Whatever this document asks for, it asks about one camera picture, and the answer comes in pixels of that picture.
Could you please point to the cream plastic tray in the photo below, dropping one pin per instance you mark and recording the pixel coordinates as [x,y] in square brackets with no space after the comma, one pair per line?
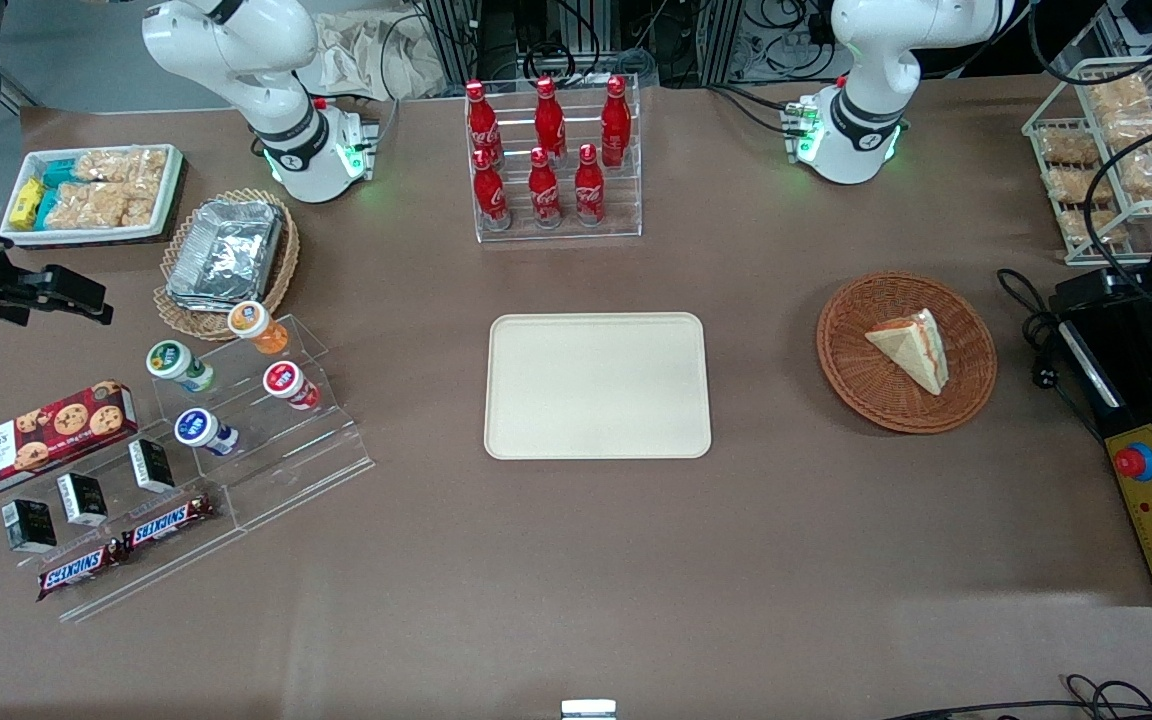
[596,390]

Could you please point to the black equipment rack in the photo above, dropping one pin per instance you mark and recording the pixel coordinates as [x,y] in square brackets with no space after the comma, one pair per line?
[496,40]

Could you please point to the blue lid yogurt cup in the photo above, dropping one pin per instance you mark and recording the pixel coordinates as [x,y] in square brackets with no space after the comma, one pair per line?
[196,427]

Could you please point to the orange lid yogurt cup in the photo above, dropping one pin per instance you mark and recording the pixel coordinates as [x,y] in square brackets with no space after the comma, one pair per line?
[254,322]

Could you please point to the red emergency stop button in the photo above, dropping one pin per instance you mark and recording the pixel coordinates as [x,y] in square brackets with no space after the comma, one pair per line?
[1134,461]

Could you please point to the small black box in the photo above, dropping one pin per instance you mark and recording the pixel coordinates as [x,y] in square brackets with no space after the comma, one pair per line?
[29,525]
[82,500]
[151,465]

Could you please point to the triangular sandwich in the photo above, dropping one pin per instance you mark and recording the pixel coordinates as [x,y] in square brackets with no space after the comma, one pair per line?
[921,350]

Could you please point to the clear acrylic stepped stand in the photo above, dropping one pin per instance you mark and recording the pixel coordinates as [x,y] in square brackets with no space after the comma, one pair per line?
[166,570]
[306,470]

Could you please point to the brown wicker basket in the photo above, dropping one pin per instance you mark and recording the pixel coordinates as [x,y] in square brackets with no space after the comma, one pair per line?
[866,390]

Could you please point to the white rectangular snack tray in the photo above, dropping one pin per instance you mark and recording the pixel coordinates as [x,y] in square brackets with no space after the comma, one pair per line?
[174,190]

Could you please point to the green lid yogurt cup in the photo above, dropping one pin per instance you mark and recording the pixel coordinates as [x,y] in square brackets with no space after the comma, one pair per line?
[171,360]

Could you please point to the red cola bottle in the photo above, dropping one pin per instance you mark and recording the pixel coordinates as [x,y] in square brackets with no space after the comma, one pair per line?
[544,195]
[616,125]
[481,120]
[589,192]
[549,120]
[491,195]

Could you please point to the clear acrylic bottle rack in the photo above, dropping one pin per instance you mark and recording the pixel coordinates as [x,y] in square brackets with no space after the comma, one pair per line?
[626,200]

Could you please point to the rice cracker snack pack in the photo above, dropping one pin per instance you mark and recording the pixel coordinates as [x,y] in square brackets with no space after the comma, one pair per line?
[101,205]
[121,165]

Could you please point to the red lid yogurt cup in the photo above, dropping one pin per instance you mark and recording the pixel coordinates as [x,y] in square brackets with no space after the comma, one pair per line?
[284,380]

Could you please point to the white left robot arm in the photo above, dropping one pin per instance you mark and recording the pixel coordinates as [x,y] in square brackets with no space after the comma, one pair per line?
[871,60]

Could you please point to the teal snack packet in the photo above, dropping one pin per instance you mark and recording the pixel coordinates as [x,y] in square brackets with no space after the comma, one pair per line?
[44,208]
[58,173]

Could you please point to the red Walkers cookie box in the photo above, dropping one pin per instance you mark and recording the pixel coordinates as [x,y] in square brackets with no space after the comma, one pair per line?
[36,440]

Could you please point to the light wicker basket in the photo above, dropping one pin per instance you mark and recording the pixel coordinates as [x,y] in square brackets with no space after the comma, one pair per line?
[286,260]

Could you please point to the yellow snack packet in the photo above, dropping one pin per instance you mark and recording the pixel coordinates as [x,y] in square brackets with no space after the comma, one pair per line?
[26,203]

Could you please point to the aluminium foil container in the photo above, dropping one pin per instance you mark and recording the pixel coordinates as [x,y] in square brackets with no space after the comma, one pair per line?
[226,250]

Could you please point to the crumpled beige paper bag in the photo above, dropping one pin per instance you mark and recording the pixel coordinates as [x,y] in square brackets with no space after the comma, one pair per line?
[366,55]

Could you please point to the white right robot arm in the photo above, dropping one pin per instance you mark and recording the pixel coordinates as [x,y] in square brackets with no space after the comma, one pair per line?
[236,50]

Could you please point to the Snickers chocolate bar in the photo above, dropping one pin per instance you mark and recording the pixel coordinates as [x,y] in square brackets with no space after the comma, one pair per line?
[76,570]
[166,523]

